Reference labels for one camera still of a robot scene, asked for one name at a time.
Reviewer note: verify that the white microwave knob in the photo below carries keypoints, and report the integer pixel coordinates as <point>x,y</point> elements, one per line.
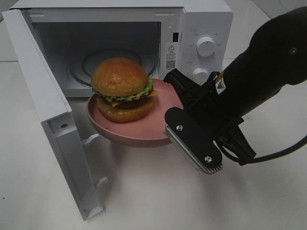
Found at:
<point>200,75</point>
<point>205,45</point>

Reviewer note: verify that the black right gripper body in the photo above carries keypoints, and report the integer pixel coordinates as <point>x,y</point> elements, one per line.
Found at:
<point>204,107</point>

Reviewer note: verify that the white microwave oven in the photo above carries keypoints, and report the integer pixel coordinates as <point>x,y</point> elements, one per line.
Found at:
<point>67,29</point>

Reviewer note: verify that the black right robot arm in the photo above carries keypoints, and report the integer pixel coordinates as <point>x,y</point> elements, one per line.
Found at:
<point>276,56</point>

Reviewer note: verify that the upper white microwave knob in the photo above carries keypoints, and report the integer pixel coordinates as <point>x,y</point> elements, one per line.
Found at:
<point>205,45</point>

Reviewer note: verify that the pink round plate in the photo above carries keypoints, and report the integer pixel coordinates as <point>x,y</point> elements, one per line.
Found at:
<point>147,132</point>

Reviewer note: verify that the white microwave door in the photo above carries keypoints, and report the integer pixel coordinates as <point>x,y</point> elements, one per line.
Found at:
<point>55,115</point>

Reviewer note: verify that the lower white microwave knob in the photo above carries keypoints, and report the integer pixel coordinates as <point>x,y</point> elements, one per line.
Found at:
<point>200,75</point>

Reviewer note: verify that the glass microwave turntable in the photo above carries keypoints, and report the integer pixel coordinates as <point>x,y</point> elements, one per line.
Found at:
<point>87,68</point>

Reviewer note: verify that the burger with lettuce and cheese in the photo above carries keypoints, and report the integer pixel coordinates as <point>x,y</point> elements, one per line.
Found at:
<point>124,97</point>

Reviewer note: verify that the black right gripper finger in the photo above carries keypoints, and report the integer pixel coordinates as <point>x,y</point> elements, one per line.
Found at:
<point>186,89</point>
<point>233,144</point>

